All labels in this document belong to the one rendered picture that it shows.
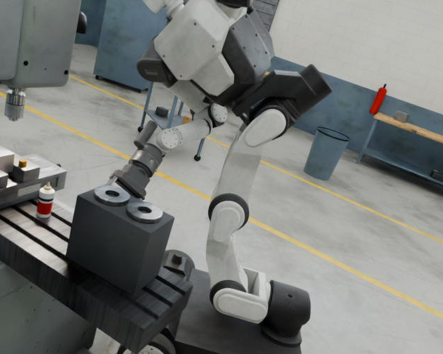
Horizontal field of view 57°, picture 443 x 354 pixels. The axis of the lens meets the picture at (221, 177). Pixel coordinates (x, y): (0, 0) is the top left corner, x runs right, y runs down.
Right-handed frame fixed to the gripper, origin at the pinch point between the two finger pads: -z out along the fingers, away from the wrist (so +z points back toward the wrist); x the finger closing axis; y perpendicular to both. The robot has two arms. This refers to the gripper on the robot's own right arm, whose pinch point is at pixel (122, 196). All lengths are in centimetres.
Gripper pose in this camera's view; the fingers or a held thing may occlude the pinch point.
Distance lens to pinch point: 127.2
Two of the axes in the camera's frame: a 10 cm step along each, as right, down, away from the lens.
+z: 4.1, -7.6, 5.1
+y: 6.8, -1.2, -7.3
